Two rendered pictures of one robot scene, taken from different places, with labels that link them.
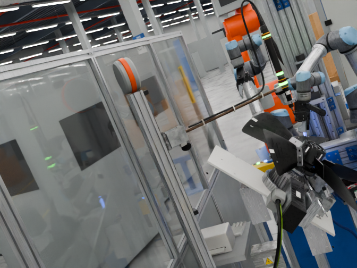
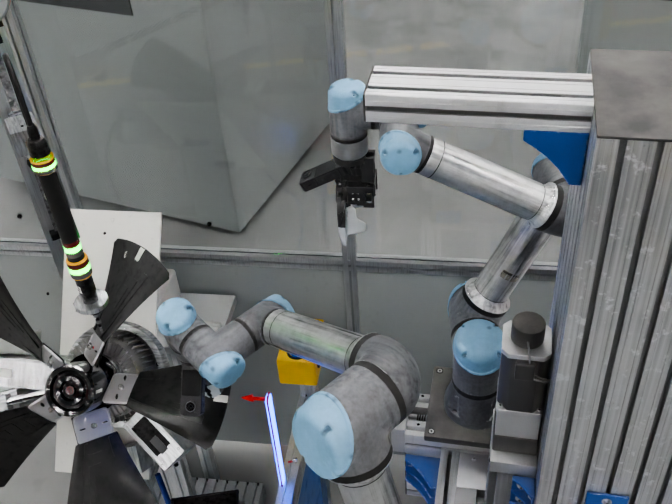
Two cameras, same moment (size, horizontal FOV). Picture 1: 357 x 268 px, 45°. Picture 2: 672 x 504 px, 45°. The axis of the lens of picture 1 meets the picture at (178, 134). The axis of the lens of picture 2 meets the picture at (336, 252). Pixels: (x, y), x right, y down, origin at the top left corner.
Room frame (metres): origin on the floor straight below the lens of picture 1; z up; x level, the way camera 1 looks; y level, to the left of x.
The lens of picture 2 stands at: (2.47, -1.91, 2.59)
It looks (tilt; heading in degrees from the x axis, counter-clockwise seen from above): 40 degrees down; 82
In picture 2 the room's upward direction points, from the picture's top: 4 degrees counter-clockwise
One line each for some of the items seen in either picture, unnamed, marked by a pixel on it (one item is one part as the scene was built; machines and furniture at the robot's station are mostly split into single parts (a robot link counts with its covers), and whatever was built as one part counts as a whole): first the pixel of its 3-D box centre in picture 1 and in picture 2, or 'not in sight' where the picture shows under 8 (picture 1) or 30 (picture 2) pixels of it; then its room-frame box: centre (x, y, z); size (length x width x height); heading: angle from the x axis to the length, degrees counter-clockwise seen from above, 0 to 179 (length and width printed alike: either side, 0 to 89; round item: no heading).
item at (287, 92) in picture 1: (276, 64); (65, 227); (2.14, -0.58, 1.65); 0.04 x 0.04 x 0.46
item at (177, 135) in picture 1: (174, 136); (24, 133); (1.96, 0.02, 1.54); 0.10 x 0.07 x 0.08; 106
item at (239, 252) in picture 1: (227, 244); (171, 322); (2.21, -0.02, 0.84); 0.36 x 0.24 x 0.03; 161
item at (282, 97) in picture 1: (285, 94); (84, 283); (2.13, -0.57, 1.50); 0.09 x 0.07 x 0.10; 106
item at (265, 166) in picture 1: (266, 170); (302, 352); (2.57, -0.42, 1.02); 0.16 x 0.10 x 0.11; 71
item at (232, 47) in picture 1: (232, 49); (349, 110); (2.72, -0.51, 1.78); 0.09 x 0.08 x 0.11; 167
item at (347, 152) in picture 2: (237, 61); (349, 143); (2.72, -0.51, 1.70); 0.08 x 0.08 x 0.05
